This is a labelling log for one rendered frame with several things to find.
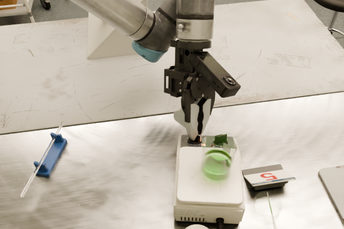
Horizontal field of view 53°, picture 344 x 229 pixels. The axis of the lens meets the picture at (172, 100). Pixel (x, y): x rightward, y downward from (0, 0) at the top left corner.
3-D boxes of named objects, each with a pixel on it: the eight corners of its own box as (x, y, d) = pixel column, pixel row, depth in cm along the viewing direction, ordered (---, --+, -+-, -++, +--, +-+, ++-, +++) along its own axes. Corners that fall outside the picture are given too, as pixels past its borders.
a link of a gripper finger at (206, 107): (190, 129, 80) (190, 91, 77) (210, 136, 76) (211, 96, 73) (180, 133, 78) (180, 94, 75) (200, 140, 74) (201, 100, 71)
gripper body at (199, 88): (187, 90, 79) (188, 37, 75) (216, 97, 73) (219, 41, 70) (162, 95, 74) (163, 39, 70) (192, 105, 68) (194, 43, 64)
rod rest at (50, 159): (54, 138, 82) (50, 129, 79) (67, 140, 81) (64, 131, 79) (35, 174, 75) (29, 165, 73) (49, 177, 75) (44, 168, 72)
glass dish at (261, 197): (265, 226, 66) (267, 222, 65) (246, 204, 70) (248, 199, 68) (285, 212, 68) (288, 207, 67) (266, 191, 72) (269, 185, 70)
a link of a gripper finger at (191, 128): (178, 134, 77) (180, 94, 75) (198, 141, 73) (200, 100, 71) (168, 137, 75) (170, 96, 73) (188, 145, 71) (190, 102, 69)
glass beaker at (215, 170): (198, 156, 68) (199, 129, 62) (230, 155, 68) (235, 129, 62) (200, 188, 63) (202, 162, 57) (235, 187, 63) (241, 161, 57)
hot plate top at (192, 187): (179, 148, 70) (179, 145, 69) (238, 150, 69) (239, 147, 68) (175, 203, 62) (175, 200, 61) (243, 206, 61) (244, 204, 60)
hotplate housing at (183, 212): (178, 141, 81) (178, 119, 75) (234, 143, 80) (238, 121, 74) (172, 234, 66) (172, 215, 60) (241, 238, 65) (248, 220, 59)
